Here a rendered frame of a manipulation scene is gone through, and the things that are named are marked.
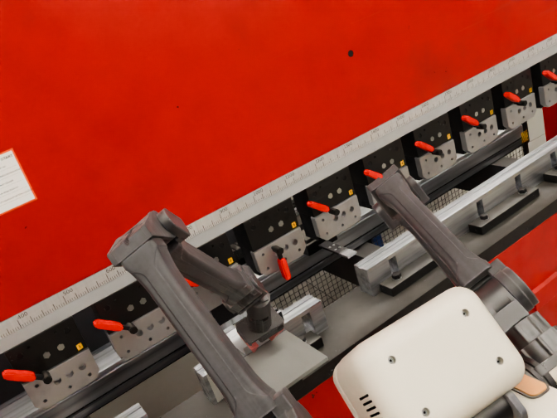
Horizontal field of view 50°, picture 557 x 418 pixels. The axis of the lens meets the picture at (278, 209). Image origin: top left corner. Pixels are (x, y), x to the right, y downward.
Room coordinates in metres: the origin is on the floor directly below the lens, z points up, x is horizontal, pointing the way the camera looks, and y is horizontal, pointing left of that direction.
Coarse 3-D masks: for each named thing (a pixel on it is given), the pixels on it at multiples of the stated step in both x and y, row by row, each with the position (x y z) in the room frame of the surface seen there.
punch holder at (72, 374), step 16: (64, 320) 1.16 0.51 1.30; (48, 336) 1.14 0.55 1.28; (64, 336) 1.15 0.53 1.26; (80, 336) 1.16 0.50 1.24; (16, 352) 1.11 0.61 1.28; (32, 352) 1.12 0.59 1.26; (48, 352) 1.13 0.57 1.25; (64, 352) 1.14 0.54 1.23; (80, 352) 1.15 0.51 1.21; (16, 368) 1.10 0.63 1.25; (32, 368) 1.11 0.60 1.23; (48, 368) 1.12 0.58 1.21; (64, 368) 1.13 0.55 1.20; (80, 368) 1.15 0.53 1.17; (96, 368) 1.16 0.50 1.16; (32, 384) 1.10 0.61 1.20; (48, 384) 1.11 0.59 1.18; (64, 384) 1.13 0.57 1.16; (80, 384) 1.14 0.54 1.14; (32, 400) 1.10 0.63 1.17; (48, 400) 1.11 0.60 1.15
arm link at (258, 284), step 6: (246, 270) 1.25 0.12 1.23; (252, 270) 1.27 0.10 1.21; (252, 276) 1.16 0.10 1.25; (252, 282) 1.15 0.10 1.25; (258, 282) 1.17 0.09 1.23; (258, 288) 1.14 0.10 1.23; (264, 294) 1.16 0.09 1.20; (222, 300) 1.15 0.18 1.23; (258, 300) 1.16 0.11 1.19; (228, 306) 1.14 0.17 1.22; (246, 306) 1.16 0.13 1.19; (234, 312) 1.15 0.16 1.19; (240, 312) 1.16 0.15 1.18
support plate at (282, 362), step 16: (288, 336) 1.28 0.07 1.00; (240, 352) 1.27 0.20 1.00; (256, 352) 1.25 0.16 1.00; (272, 352) 1.23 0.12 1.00; (288, 352) 1.21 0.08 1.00; (304, 352) 1.19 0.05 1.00; (320, 352) 1.17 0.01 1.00; (256, 368) 1.19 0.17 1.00; (272, 368) 1.17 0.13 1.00; (288, 368) 1.15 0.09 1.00; (304, 368) 1.13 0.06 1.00; (272, 384) 1.12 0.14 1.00; (288, 384) 1.10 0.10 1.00
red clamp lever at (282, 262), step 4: (272, 248) 1.38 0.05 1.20; (276, 248) 1.36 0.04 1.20; (280, 248) 1.36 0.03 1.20; (276, 252) 1.36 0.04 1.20; (280, 252) 1.35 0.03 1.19; (280, 256) 1.36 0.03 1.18; (280, 260) 1.36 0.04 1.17; (284, 260) 1.36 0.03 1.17; (280, 264) 1.36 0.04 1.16; (284, 264) 1.36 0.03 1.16; (280, 268) 1.36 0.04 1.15; (284, 268) 1.36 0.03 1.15; (284, 272) 1.36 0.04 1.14; (288, 272) 1.36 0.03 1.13; (284, 276) 1.36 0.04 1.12; (288, 276) 1.36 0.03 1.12
